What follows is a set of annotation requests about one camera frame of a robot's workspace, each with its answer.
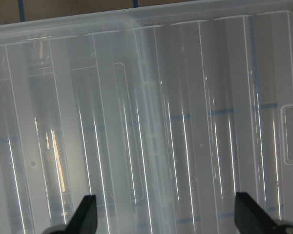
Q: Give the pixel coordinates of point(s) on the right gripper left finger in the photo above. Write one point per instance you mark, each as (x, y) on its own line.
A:
(84, 220)

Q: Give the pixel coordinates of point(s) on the clear plastic storage box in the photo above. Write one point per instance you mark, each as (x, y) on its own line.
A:
(81, 114)

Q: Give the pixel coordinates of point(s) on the clear plastic box lid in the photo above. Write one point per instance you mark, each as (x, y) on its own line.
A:
(163, 113)

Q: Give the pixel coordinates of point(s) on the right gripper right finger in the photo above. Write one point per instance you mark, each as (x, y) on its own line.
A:
(250, 218)

